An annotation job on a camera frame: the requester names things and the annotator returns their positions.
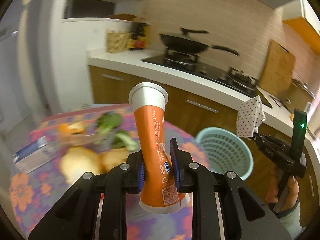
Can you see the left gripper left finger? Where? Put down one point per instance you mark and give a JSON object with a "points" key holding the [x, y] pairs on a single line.
{"points": [[94, 206]]}

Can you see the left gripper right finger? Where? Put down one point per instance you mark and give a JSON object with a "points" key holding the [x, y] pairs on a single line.
{"points": [[224, 207]]}

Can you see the white polka dot tissue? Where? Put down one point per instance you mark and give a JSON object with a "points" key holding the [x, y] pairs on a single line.
{"points": [[250, 117]]}

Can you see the blue white milk carton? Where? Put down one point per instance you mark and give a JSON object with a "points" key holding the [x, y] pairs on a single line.
{"points": [[34, 155]]}

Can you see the orange peel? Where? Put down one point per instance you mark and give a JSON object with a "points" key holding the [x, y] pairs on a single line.
{"points": [[70, 129]]}

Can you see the green vegetable stalk piece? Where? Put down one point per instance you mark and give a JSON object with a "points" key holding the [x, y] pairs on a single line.
{"points": [[122, 139]]}

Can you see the green leafy vegetable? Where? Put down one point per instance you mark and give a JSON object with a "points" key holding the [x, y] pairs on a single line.
{"points": [[108, 121]]}

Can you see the light blue perforated trash basket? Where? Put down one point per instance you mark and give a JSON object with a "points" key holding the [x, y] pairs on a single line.
{"points": [[225, 152]]}

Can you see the person right hand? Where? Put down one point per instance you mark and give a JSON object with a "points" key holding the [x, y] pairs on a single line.
{"points": [[288, 198]]}

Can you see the yellow bread pieces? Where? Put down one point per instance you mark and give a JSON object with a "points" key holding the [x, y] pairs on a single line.
{"points": [[78, 160]]}

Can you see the wooden base cabinets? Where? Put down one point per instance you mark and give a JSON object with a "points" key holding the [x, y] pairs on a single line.
{"points": [[192, 113]]}

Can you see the bamboo cutting board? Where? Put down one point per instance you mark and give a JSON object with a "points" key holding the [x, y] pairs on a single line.
{"points": [[278, 69]]}

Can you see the right burner grate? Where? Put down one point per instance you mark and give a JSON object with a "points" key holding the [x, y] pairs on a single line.
{"points": [[241, 80]]}

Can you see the black glass gas hob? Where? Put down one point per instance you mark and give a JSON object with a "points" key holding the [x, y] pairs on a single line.
{"points": [[190, 64]]}

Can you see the black wok with lid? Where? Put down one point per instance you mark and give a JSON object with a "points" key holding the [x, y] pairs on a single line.
{"points": [[183, 43]]}

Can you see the beige utensil holder basket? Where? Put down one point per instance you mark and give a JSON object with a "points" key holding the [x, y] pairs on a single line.
{"points": [[117, 41]]}

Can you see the dark soy sauce bottle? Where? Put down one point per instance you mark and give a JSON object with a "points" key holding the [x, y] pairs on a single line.
{"points": [[133, 33]]}

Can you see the dark vinegar bottle red label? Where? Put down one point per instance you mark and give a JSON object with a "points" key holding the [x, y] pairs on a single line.
{"points": [[143, 34]]}

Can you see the orange bottom wall cabinet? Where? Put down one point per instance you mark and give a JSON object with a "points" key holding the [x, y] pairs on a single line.
{"points": [[301, 17]]}

